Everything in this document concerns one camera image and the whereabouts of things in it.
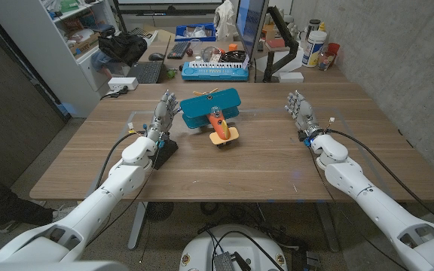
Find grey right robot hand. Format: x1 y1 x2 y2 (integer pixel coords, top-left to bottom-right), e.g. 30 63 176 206
284 90 326 142

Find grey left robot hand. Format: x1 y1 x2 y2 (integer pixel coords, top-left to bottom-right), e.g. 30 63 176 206
143 90 182 142

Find black photo album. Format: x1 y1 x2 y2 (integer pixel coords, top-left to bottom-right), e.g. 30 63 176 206
151 138 179 171

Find teal and orange toy airplane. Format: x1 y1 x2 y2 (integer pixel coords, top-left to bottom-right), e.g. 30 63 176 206
179 87 243 149

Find blue toy piano keyboard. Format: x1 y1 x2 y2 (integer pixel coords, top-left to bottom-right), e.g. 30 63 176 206
181 60 250 82

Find flat white box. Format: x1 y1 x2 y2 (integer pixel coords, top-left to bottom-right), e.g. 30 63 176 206
278 71 305 84

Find white power strip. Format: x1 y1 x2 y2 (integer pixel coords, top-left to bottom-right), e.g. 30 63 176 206
107 76 139 93

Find clear glass jar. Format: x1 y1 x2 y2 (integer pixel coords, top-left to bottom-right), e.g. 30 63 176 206
317 50 335 72

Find white wipes canister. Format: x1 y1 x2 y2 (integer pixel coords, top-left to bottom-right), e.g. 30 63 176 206
301 30 329 69

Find black computer keyboard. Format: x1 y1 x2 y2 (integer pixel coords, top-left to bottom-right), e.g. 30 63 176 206
166 41 192 60

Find red cup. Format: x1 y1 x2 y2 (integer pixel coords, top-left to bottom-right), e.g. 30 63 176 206
325 42 341 67

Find red flat box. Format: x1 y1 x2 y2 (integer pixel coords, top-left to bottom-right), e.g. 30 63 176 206
265 37 286 50

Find black bag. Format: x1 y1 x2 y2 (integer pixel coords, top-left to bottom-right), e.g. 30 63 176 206
97 32 148 68

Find clear glass bowl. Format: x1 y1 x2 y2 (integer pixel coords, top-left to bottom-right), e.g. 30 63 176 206
201 45 224 63

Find black capped bottle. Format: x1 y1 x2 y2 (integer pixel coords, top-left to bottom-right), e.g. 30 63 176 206
307 19 322 35

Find blue plastic bin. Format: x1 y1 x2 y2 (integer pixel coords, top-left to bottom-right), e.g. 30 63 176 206
174 23 218 43

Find black round bowl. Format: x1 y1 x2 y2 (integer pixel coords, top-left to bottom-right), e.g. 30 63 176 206
220 50 248 65

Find black round fan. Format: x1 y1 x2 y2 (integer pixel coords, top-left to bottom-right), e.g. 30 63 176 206
145 202 175 223

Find cardboard box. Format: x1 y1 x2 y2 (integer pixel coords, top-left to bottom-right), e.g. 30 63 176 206
67 31 102 58

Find computer monitor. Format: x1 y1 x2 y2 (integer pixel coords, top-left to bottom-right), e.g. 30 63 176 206
235 0 270 62

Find grey metal table leg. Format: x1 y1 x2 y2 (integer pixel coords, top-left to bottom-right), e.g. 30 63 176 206
316 202 341 253
127 202 148 251

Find whiteboard with writing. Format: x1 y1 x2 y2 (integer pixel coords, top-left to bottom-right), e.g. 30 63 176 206
115 0 225 17

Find white plastic bag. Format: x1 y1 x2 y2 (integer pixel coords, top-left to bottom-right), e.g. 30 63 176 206
213 0 239 42

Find white robot torso base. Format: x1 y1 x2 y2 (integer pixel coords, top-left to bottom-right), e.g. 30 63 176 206
179 224 289 271

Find white shelf unit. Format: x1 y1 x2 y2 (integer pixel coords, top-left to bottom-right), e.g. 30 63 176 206
0 0 123 118

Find person's leg with sneaker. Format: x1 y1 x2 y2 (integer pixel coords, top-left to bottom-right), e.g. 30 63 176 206
0 154 78 234

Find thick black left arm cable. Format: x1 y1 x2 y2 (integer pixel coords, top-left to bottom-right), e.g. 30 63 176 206
95 129 147 190

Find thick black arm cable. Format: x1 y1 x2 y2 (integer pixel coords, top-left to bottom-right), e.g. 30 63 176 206
95 129 147 190
324 117 434 230

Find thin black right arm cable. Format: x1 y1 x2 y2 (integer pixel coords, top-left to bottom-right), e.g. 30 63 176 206
306 145 408 271

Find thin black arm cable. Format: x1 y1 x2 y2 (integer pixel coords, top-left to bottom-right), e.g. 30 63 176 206
84 145 162 248
306 145 408 271

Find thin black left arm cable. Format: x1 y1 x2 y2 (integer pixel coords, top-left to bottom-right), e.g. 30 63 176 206
84 145 162 248

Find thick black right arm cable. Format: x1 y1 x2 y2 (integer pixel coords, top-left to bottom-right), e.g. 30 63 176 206
324 117 434 230

